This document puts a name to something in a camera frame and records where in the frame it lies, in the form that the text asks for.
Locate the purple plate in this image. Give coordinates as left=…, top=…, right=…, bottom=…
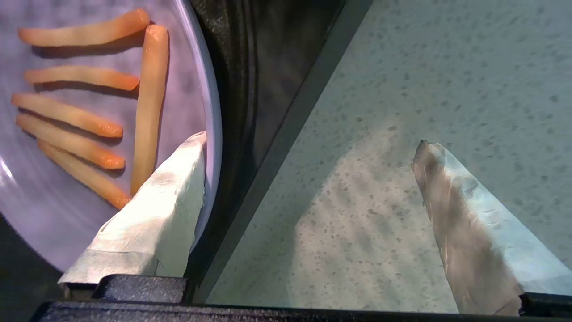
left=0, top=0, right=223, bottom=273

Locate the silver microwave oven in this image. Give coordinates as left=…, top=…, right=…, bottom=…
left=183, top=0, right=374, bottom=305

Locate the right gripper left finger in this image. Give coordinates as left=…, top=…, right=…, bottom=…
left=58, top=131, right=207, bottom=287

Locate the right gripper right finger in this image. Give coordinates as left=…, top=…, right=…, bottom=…
left=411, top=140, right=572, bottom=316

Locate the long orange french fry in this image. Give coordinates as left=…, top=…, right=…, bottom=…
left=130, top=25, right=170, bottom=195

